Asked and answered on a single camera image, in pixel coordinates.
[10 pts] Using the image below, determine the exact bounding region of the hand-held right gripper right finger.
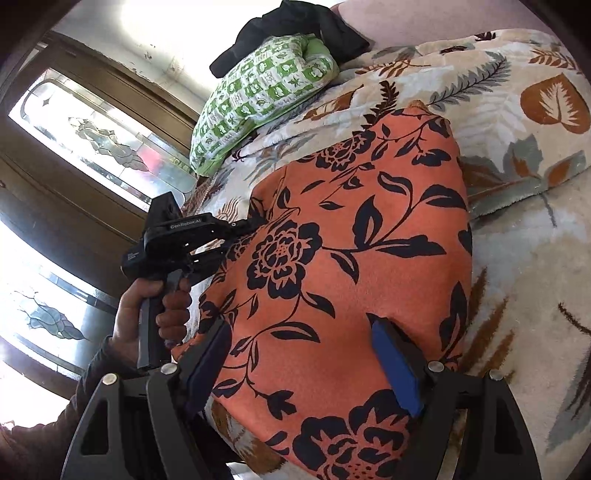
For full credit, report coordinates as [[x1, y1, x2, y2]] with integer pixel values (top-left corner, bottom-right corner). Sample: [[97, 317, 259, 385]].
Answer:
[[370, 318, 543, 480]]

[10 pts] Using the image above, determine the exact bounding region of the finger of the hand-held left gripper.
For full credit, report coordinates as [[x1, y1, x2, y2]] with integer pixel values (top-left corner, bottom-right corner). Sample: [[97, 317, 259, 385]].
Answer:
[[222, 216, 269, 241]]

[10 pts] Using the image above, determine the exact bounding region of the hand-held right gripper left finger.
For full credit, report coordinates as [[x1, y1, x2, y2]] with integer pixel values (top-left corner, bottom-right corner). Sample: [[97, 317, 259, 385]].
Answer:
[[60, 318, 232, 480]]

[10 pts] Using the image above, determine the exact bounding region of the orange black floral cloth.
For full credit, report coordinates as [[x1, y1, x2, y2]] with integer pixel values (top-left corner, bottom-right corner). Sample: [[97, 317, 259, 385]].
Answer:
[[198, 105, 474, 480]]

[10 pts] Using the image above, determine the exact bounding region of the person's left forearm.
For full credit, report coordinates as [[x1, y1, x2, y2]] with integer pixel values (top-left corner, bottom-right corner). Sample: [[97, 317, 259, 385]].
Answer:
[[0, 344, 141, 480]]

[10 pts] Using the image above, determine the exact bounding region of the person's left hand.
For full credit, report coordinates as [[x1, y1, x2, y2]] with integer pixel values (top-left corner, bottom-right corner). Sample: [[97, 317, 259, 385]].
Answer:
[[110, 276, 194, 371]]

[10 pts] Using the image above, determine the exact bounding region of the wooden door with etched glass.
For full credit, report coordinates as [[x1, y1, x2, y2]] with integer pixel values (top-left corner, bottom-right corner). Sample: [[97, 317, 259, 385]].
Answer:
[[0, 31, 209, 403]]

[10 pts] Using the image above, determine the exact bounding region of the green white patterned pillow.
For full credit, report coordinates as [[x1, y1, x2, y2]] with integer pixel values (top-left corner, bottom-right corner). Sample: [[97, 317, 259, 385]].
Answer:
[[189, 34, 340, 177]]

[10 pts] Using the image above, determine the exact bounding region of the black garment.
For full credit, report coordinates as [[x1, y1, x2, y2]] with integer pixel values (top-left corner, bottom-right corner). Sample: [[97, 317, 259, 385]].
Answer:
[[209, 0, 371, 79]]

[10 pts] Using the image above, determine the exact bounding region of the cream leaf print blanket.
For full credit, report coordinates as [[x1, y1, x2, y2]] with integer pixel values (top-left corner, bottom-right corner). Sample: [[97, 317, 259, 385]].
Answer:
[[182, 28, 591, 480]]

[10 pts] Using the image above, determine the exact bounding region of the pink headboard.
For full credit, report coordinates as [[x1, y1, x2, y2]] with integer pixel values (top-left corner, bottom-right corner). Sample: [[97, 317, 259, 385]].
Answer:
[[330, 0, 557, 52]]

